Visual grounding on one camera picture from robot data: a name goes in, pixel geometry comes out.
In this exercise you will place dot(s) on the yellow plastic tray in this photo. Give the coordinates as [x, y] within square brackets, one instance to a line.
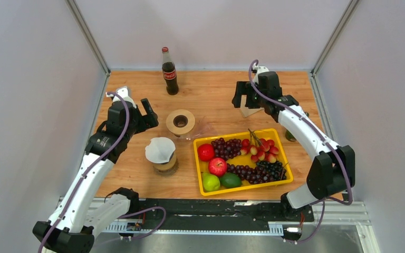
[202, 166]

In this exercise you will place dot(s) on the green avocado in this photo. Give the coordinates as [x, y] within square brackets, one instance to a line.
[230, 180]

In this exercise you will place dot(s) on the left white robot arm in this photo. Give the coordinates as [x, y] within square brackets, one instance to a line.
[72, 228]

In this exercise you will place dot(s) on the red cherries bunch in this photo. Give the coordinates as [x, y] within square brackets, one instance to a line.
[259, 146]

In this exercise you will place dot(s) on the wrist white camera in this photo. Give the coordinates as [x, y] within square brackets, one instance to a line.
[256, 70]
[122, 93]

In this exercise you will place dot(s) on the clear glass dripper cone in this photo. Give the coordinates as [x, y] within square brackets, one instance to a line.
[201, 128]

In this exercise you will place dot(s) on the red apple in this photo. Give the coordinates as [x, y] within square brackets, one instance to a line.
[217, 167]

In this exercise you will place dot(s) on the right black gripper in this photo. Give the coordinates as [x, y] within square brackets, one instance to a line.
[243, 88]

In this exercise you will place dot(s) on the green glass bottle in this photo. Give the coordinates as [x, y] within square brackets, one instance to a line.
[290, 135]

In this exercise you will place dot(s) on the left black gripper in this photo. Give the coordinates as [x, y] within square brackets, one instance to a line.
[145, 122]

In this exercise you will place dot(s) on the red tomato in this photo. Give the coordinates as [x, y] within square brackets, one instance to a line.
[206, 152]

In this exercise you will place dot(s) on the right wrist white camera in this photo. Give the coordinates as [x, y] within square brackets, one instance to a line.
[256, 70]

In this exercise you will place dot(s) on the lower dark grape bunch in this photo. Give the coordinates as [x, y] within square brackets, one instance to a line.
[263, 172]

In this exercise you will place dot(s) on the cola glass bottle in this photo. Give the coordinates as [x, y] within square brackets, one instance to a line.
[169, 72]

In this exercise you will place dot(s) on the green lime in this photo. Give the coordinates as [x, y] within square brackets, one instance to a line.
[210, 182]

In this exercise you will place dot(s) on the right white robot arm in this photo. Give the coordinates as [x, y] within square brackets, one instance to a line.
[333, 166]

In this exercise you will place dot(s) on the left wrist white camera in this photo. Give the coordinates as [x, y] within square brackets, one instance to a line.
[122, 93]

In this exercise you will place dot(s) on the brown paper coffee filter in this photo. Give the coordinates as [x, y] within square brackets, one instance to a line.
[245, 111]

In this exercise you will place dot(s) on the small clear glass cup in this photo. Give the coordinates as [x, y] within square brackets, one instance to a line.
[184, 137]

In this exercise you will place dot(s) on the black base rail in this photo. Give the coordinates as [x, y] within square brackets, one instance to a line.
[216, 215]

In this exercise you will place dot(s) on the white paper coffee filter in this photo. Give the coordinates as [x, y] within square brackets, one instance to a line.
[160, 150]

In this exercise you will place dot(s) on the upper red grape bunch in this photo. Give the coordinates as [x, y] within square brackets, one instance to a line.
[226, 149]

